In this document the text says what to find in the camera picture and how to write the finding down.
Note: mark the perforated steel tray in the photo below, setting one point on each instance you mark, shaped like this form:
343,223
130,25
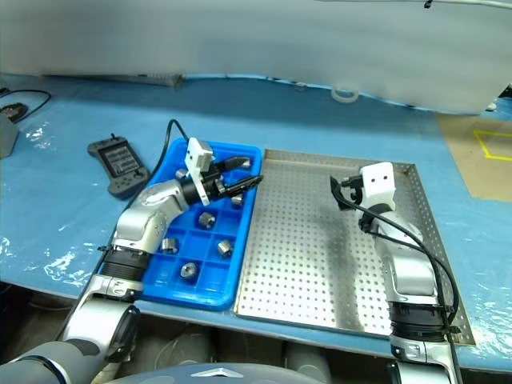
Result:
300,240

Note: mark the blue compartment tray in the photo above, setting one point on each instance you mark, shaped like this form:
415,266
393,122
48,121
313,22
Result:
198,240

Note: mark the dark grey long bar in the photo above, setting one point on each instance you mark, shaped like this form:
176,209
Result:
164,79

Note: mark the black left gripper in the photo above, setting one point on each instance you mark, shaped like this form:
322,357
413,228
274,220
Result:
216,184

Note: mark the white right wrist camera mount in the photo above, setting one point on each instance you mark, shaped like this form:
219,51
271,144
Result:
378,182

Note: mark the white backdrop board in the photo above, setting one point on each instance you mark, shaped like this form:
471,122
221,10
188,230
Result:
240,36

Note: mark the metal roller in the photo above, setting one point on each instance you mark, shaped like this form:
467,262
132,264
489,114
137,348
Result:
169,244
181,173
247,161
188,269
225,246
237,199
206,219

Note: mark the black computer mouse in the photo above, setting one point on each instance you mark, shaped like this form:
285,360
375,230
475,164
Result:
12,109

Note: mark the grey box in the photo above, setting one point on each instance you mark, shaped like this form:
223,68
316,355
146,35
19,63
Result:
7,136

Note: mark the black handheld controller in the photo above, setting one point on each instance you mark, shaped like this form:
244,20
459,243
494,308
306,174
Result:
120,160

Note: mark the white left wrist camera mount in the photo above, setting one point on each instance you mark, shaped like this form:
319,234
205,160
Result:
196,154

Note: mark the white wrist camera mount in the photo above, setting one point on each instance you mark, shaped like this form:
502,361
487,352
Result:
196,154
378,182

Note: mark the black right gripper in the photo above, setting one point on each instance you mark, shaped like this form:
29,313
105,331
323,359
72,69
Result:
355,194

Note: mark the brown cardboard mat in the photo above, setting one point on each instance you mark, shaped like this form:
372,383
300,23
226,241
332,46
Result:
472,176

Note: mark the grey rounded cylinder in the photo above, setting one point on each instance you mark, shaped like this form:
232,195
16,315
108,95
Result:
308,362
184,350

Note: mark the grey robot torso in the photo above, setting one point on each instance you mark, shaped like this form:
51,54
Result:
200,374

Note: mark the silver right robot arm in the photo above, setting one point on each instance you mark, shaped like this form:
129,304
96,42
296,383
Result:
408,272

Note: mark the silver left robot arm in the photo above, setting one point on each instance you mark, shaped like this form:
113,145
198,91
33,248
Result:
152,204

